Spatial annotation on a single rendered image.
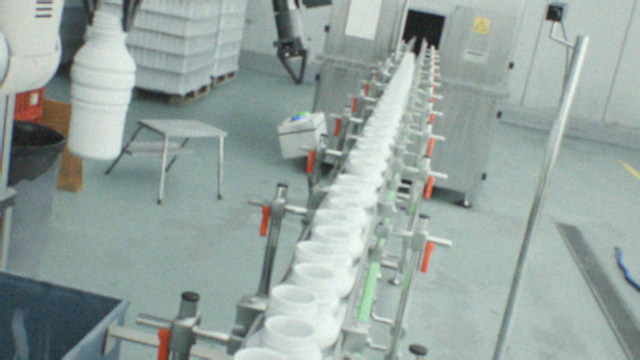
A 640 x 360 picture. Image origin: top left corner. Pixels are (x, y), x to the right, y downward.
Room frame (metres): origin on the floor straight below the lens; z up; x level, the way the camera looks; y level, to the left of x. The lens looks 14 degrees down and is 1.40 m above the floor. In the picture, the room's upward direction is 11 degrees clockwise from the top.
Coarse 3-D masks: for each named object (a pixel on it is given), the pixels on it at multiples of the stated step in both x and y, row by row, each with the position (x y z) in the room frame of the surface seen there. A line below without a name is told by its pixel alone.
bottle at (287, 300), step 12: (276, 288) 0.59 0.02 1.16; (288, 288) 0.59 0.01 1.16; (300, 288) 0.60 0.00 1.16; (276, 300) 0.57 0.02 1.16; (288, 300) 0.59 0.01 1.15; (300, 300) 0.59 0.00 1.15; (312, 300) 0.59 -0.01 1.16; (276, 312) 0.57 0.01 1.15; (288, 312) 0.56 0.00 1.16; (300, 312) 0.56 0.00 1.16; (312, 312) 0.57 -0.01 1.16; (312, 324) 0.57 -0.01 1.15; (252, 336) 0.58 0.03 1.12
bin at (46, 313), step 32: (0, 288) 1.00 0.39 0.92; (32, 288) 0.99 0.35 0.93; (64, 288) 0.99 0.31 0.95; (0, 320) 1.00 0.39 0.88; (32, 320) 0.99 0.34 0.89; (64, 320) 0.99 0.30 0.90; (96, 320) 0.99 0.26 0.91; (0, 352) 1.00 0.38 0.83; (32, 352) 0.99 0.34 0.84; (64, 352) 0.99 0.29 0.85; (96, 352) 0.90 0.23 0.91; (192, 352) 0.91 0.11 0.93; (224, 352) 0.93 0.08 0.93
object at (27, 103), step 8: (40, 88) 4.17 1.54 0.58; (16, 96) 3.90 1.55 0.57; (24, 96) 4.00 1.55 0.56; (32, 96) 4.08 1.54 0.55; (40, 96) 4.18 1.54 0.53; (16, 104) 3.91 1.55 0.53; (24, 104) 4.00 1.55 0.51; (32, 104) 4.09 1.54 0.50; (40, 104) 4.19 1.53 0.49; (16, 112) 3.92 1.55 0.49; (24, 112) 4.00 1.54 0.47; (32, 112) 4.09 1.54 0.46; (40, 112) 4.19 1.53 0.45
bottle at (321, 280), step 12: (300, 264) 0.65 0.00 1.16; (312, 264) 0.65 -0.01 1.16; (300, 276) 0.62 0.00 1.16; (312, 276) 0.65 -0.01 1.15; (324, 276) 0.65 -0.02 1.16; (312, 288) 0.62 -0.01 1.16; (324, 288) 0.62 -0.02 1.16; (324, 300) 0.62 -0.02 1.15; (324, 312) 0.63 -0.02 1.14; (324, 324) 0.62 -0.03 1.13; (336, 324) 0.64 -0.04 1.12; (324, 336) 0.61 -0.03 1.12; (336, 336) 0.63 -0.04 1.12; (324, 348) 0.62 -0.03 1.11
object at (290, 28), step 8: (280, 16) 1.70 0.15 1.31; (288, 16) 1.70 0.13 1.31; (296, 16) 1.70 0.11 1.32; (280, 24) 1.70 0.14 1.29; (288, 24) 1.69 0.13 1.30; (296, 24) 1.70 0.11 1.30; (280, 32) 1.70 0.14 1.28; (288, 32) 1.69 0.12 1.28; (296, 32) 1.70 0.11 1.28; (280, 40) 1.67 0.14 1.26; (288, 40) 1.67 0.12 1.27; (296, 40) 1.67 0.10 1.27
